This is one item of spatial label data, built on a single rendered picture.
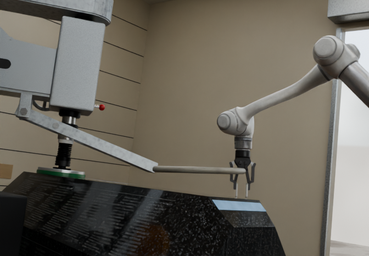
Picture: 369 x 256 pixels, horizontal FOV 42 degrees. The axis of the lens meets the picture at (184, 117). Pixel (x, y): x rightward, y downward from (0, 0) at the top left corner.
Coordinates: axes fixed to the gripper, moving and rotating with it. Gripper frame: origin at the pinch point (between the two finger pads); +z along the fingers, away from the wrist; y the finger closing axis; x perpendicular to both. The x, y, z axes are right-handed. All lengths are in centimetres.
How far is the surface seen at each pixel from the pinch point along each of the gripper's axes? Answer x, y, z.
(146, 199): 82, 43, 1
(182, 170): 23.8, 30.3, -9.1
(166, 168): 19.9, 37.8, -9.4
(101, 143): 19, 68, -19
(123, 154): 16, 58, -15
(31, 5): 27, 103, -81
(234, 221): 94, 15, 5
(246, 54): -487, -68, -186
